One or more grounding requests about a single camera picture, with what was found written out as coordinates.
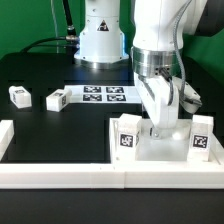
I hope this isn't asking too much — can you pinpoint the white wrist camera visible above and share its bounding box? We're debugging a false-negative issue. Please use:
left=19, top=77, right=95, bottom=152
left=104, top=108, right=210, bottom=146
left=180, top=83, right=202, bottom=114

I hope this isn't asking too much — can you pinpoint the white fiducial marker sheet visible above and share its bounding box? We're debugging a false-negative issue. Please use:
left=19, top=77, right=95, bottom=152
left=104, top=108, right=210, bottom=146
left=65, top=85, right=141, bottom=104

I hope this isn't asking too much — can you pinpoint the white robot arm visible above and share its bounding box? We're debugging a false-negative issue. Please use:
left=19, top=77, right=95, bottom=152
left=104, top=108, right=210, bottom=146
left=74, top=0, right=224, bottom=138

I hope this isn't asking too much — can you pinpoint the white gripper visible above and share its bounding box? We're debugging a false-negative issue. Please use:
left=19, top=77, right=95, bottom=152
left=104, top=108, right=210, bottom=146
left=134, top=73, right=179, bottom=139

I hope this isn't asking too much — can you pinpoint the grey braided camera cable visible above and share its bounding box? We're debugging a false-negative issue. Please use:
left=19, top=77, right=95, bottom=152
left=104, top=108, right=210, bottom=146
left=159, top=0, right=194, bottom=106

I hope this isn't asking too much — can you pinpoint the white square tabletop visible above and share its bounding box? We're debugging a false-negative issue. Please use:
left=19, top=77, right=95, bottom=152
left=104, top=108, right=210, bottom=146
left=109, top=119, right=224, bottom=166

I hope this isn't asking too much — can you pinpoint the white U-shaped obstacle fence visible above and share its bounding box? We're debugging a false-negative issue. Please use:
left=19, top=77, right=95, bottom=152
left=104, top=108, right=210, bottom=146
left=0, top=119, right=224, bottom=190

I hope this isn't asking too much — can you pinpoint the black cable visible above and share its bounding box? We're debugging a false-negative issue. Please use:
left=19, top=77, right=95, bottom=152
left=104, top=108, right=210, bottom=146
left=20, top=0, right=81, bottom=54

